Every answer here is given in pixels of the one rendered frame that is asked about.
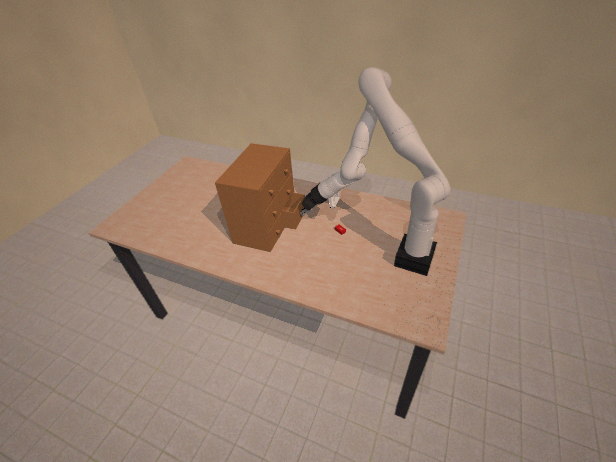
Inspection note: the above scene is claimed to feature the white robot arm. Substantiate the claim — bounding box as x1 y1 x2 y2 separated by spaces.
326 67 451 257

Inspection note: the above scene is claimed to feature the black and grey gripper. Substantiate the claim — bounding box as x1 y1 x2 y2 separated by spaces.
300 179 341 216

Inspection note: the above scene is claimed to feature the brown wooden chest of drawers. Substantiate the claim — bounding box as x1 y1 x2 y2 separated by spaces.
215 143 290 252

